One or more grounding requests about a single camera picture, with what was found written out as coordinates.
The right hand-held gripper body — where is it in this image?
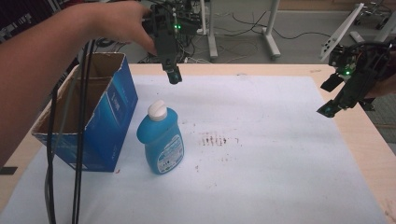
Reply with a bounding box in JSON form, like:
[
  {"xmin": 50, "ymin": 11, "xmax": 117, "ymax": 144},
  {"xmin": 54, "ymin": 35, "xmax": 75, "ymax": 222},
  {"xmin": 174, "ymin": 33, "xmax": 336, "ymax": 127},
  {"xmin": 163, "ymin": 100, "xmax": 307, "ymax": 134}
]
[{"xmin": 328, "ymin": 40, "xmax": 396, "ymax": 111}]

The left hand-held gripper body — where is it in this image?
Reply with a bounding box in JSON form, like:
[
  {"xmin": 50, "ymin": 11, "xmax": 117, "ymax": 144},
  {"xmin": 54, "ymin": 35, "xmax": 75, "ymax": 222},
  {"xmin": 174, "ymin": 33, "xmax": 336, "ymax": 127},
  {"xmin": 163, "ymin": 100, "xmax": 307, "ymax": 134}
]
[{"xmin": 142, "ymin": 0, "xmax": 204, "ymax": 67}]

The blue detergent bottle white cap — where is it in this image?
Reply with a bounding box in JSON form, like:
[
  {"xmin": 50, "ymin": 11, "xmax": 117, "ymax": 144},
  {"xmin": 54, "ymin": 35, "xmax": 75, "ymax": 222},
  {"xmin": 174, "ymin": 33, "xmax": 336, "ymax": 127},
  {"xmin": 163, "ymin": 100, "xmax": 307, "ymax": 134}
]
[{"xmin": 135, "ymin": 99, "xmax": 185, "ymax": 175}]

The blue cardboard box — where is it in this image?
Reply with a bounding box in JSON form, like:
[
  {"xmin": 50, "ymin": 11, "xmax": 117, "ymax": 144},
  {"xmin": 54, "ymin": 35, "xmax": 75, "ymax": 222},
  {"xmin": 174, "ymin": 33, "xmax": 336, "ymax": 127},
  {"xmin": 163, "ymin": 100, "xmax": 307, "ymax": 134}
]
[{"xmin": 31, "ymin": 51, "xmax": 139, "ymax": 174}]

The person's right hand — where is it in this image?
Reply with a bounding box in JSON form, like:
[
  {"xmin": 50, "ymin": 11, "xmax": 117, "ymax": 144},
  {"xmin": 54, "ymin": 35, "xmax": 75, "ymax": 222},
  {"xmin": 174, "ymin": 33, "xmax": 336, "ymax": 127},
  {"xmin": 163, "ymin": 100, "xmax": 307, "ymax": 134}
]
[{"xmin": 363, "ymin": 74, "xmax": 396, "ymax": 99}]

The person's left hand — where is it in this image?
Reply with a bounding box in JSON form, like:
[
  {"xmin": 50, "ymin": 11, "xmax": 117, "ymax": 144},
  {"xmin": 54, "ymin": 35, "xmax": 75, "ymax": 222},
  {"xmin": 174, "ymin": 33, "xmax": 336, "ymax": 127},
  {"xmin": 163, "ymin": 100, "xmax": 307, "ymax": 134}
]
[{"xmin": 70, "ymin": 0, "xmax": 159, "ymax": 57}]

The white slanted stand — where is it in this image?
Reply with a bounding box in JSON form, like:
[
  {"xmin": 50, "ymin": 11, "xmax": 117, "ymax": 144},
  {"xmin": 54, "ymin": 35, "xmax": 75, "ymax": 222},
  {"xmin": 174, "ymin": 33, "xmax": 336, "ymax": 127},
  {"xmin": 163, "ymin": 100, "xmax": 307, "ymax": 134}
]
[{"xmin": 319, "ymin": 3, "xmax": 366, "ymax": 62}]

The white metal stand leg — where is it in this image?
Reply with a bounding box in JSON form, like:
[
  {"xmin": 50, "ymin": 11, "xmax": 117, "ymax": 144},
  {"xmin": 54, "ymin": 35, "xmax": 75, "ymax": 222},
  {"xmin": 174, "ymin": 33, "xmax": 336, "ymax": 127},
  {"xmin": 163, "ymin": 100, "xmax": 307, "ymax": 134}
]
[
  {"xmin": 199, "ymin": 0, "xmax": 219, "ymax": 61},
  {"xmin": 261, "ymin": 0, "xmax": 282, "ymax": 61}
]

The white table mat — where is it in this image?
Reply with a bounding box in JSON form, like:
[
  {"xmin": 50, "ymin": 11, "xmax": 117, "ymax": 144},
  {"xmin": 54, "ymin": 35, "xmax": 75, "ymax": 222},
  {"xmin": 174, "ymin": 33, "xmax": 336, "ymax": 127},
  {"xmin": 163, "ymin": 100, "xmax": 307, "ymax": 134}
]
[{"xmin": 0, "ymin": 74, "xmax": 389, "ymax": 224}]

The black floor cable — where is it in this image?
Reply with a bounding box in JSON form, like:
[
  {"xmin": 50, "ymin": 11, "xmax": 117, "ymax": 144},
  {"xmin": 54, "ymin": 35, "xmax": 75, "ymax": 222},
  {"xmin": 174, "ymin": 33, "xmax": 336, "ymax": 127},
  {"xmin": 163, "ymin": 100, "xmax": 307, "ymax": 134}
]
[{"xmin": 218, "ymin": 10, "xmax": 332, "ymax": 41}]

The grey cable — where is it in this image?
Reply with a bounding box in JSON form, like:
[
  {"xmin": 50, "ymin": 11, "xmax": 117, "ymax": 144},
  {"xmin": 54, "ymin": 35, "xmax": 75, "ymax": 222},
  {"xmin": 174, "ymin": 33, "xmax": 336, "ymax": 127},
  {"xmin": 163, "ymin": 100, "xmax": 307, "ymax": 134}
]
[{"xmin": 44, "ymin": 69, "xmax": 81, "ymax": 224}]

